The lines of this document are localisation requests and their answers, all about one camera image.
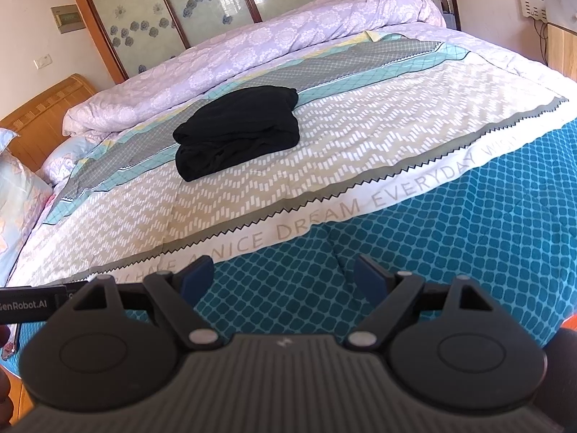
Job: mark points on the patterned teal and grey quilt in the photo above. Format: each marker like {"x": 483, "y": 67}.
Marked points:
{"x": 405, "y": 112}

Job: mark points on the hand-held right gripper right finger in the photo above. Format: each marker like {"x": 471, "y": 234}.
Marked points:
{"x": 370, "y": 279}

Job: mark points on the light blue floral pillow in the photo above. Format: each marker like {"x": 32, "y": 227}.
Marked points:
{"x": 20, "y": 207}

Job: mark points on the floral glass sliding wardrobe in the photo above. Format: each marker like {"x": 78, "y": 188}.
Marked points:
{"x": 203, "y": 4}

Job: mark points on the lilac floral comforter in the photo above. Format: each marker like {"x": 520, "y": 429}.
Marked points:
{"x": 248, "y": 49}

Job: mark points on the wooden headboard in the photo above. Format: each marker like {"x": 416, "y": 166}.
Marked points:
{"x": 40, "y": 117}

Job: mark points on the light wooden cabinet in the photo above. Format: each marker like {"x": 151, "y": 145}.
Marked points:
{"x": 563, "y": 31}

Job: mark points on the grey wall control panel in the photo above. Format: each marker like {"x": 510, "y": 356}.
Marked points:
{"x": 68, "y": 18}

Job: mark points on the black pants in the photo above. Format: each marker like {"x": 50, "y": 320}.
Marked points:
{"x": 234, "y": 135}

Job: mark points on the white wall socket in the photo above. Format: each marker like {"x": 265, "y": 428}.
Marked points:
{"x": 44, "y": 61}

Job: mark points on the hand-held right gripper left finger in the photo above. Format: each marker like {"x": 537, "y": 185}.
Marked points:
{"x": 196, "y": 279}

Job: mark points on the person's left hand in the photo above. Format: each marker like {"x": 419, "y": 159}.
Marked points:
{"x": 5, "y": 392}

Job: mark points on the lilac pillow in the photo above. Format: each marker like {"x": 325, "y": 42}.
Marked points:
{"x": 67, "y": 158}

